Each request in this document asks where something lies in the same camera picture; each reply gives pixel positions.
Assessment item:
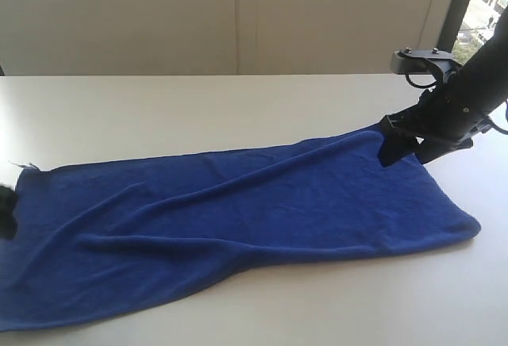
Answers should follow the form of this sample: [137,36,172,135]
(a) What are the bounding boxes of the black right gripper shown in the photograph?
[378,83,492,167]

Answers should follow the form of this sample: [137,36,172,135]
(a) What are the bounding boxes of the blue terry towel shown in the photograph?
[1,126,481,331]

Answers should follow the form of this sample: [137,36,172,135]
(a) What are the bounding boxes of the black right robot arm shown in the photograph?
[378,13,507,167]

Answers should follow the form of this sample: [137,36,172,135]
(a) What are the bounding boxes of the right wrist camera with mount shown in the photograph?
[390,48,462,89]

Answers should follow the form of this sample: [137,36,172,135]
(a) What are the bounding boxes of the dark window frame post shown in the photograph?
[419,0,470,52]

